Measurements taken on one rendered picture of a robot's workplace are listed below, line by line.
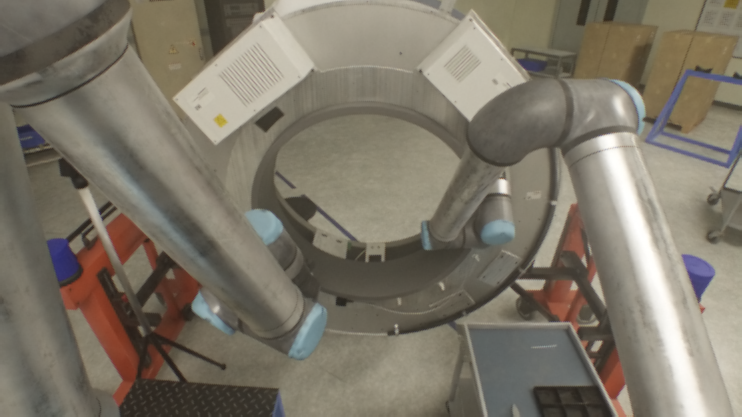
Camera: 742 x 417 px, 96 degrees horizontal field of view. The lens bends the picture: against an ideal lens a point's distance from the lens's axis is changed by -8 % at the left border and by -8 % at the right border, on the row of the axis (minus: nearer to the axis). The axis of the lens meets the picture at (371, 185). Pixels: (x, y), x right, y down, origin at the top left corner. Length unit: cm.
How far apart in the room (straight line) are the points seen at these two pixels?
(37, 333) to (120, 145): 24
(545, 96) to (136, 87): 53
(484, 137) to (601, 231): 23
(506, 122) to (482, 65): 43
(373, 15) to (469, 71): 31
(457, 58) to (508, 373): 112
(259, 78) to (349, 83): 28
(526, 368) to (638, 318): 102
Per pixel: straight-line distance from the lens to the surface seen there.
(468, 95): 104
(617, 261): 59
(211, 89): 108
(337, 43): 112
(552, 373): 160
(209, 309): 67
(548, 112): 62
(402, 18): 111
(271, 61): 100
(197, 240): 37
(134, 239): 193
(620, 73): 739
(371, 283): 159
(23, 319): 46
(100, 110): 29
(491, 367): 154
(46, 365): 50
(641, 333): 59
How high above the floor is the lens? 189
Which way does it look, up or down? 30 degrees down
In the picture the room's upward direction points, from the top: straight up
